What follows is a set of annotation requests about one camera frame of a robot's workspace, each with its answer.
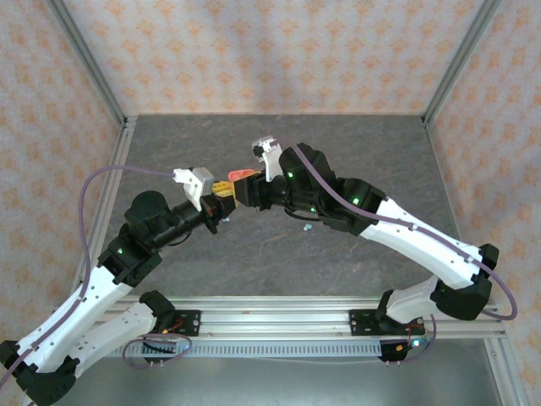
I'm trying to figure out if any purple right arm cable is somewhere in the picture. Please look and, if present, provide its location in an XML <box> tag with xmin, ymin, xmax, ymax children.
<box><xmin>274</xmin><ymin>137</ymin><xmax>519</xmax><ymax>367</ymax></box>

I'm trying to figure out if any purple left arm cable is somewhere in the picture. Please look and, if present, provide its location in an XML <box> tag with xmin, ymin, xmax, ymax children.
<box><xmin>0</xmin><ymin>164</ymin><xmax>177</xmax><ymax>381</ymax></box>

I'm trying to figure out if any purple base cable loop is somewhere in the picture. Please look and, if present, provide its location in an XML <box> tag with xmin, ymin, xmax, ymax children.
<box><xmin>122</xmin><ymin>332</ymin><xmax>194</xmax><ymax>370</ymax></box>

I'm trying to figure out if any aluminium frame leg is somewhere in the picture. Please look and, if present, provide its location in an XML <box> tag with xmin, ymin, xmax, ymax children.
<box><xmin>484</xmin><ymin>337</ymin><xmax>529</xmax><ymax>406</ymax></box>

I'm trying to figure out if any aluminium floor edge rail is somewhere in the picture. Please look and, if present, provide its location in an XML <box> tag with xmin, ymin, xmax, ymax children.
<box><xmin>75</xmin><ymin>116</ymin><xmax>139</xmax><ymax>299</ymax></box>
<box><xmin>422</xmin><ymin>118</ymin><xmax>470</xmax><ymax>255</ymax></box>

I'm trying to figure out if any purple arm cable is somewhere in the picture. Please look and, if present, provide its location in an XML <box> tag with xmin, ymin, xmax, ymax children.
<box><xmin>0</xmin><ymin>164</ymin><xmax>177</xmax><ymax>381</ymax></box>
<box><xmin>274</xmin><ymin>137</ymin><xmax>519</xmax><ymax>367</ymax></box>

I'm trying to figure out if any slotted grey cable duct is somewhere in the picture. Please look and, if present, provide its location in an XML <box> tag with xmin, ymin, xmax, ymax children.
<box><xmin>124</xmin><ymin>341</ymin><xmax>384</xmax><ymax>359</ymax></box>

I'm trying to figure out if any grey metal shelf plate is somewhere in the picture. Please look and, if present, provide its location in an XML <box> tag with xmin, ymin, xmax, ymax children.
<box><xmin>63</xmin><ymin>354</ymin><xmax>504</xmax><ymax>406</ymax></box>

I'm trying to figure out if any aluminium corner post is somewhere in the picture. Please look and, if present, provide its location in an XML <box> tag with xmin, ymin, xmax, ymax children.
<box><xmin>422</xmin><ymin>0</ymin><xmax>505</xmax><ymax>126</ymax></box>
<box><xmin>45</xmin><ymin>0</ymin><xmax>130</xmax><ymax>128</ymax></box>

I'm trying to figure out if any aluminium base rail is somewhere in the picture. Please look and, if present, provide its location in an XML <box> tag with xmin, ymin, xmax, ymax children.
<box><xmin>52</xmin><ymin>295</ymin><xmax>506</xmax><ymax>339</ymax></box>

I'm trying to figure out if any pink earbud charging case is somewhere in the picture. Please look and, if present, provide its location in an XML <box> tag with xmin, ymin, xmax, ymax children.
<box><xmin>227</xmin><ymin>167</ymin><xmax>255</xmax><ymax>183</ymax></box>

